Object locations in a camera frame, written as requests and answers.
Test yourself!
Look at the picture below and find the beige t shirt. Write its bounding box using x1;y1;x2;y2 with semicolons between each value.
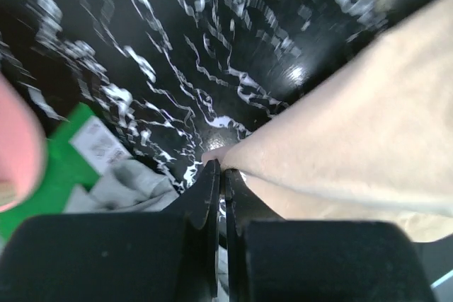
202;0;452;243

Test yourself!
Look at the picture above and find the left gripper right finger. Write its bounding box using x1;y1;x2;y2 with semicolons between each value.
224;170;435;301

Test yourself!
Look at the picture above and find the pink tiered shelf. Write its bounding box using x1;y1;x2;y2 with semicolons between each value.
1;76;47;211

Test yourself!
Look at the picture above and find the green board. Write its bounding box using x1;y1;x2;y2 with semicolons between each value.
0;102;135;243

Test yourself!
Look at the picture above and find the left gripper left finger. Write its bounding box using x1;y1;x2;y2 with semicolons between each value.
1;161;220;301

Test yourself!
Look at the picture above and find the grey folded t shirt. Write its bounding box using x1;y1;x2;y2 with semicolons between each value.
63;159;179;214

